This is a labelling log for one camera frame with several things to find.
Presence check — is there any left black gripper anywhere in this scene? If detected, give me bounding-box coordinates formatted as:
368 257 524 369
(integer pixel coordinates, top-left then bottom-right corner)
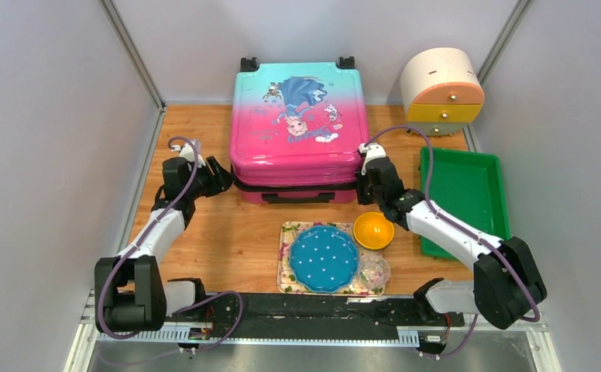
187 157 241 201

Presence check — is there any pink and teal kids suitcase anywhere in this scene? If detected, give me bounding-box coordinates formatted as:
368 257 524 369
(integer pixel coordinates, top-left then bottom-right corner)
229 57 369 204

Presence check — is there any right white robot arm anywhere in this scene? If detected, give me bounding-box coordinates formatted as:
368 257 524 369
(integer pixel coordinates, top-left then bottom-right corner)
356 156 547 329

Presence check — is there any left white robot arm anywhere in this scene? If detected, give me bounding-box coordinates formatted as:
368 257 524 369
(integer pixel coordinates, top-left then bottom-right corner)
94 157 234 339

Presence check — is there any orange bowl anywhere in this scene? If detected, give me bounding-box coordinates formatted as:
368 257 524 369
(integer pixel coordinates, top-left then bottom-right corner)
352 212 395 252

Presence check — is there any green plastic tray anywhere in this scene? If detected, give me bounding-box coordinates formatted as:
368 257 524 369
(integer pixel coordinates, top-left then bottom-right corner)
428 148 511 239

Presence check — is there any small clear glass bowl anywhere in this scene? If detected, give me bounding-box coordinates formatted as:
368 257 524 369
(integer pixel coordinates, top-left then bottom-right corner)
356 254 390 289

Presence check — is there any blue polka dot plate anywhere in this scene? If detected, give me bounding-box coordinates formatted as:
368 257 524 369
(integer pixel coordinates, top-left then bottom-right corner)
289 225 359 294

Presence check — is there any round pastel mini drawer cabinet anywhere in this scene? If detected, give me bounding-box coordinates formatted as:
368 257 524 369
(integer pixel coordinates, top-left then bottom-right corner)
400 47 486 136

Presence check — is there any floral rectangular tray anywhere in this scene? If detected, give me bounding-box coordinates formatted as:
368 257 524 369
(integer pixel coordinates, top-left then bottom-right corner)
276 221 386 297

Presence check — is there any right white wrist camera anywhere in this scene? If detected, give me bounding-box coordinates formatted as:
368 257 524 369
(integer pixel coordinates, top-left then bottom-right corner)
358 142 386 175

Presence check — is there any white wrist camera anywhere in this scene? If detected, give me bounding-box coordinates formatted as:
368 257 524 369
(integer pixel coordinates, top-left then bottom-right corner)
358 142 386 175
170 139 206 168

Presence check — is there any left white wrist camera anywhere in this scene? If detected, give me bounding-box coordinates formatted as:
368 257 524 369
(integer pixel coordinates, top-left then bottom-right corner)
170 139 206 168

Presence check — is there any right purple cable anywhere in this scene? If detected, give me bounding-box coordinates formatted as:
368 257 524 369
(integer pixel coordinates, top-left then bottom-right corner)
366 125 541 360

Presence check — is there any purple cable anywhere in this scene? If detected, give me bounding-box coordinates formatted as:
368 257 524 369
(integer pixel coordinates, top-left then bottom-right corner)
94 135 244 355
366 125 541 360

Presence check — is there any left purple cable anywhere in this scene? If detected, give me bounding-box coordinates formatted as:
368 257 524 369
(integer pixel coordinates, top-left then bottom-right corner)
94 135 244 355

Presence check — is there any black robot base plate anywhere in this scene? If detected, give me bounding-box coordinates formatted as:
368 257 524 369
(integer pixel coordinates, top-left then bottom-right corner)
157 291 465 355

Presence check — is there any aluminium frame rail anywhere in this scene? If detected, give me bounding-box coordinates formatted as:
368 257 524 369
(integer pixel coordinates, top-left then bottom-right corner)
65 293 562 371

